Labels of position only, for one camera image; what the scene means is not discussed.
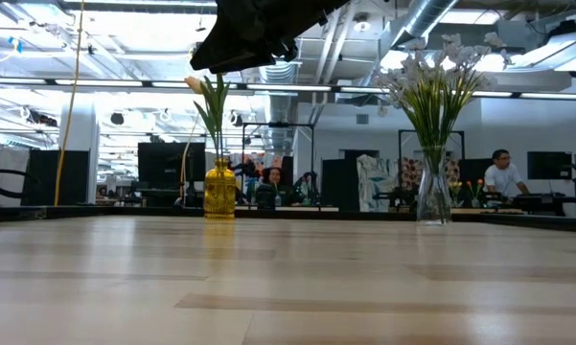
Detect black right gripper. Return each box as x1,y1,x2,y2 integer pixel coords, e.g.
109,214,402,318
190,0,352,74

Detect amber glass bottle vase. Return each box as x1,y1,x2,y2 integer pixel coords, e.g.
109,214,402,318
203,157,238,220

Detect tall clear glass vase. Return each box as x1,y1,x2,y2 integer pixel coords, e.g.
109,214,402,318
415,146,454,226

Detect floral printed cloth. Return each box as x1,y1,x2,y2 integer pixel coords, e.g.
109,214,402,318
227,151,293,193

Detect person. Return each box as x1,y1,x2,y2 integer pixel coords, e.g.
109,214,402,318
483,149,531,197
261,166,293,208

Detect black partition panel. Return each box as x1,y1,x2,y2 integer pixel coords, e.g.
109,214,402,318
459,157,502,193
321,159,360,212

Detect black office chair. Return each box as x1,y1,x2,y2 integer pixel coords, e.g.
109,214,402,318
255,184,278,211

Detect black monitor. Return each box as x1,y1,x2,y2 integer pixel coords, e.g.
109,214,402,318
21,149,90,207
137,142,207,207
527,151,573,181

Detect white green printed cloth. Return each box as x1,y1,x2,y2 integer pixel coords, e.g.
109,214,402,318
357,153,400,213

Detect distant orange tulips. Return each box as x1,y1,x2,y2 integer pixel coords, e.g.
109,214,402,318
465,177,486,208

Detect black desk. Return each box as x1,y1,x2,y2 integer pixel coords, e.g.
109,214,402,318
512,193,576,217

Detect black metal stand frame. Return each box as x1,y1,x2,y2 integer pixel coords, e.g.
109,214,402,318
241,122,316,208
397,127,466,162

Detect linear ceiling light rail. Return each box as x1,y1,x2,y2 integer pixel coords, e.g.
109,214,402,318
0,76,576,103

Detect thick yellow cable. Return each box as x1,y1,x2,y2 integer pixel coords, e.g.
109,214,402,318
52,0,86,207

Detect black hose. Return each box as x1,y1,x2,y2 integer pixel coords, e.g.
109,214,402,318
0,166,30,200

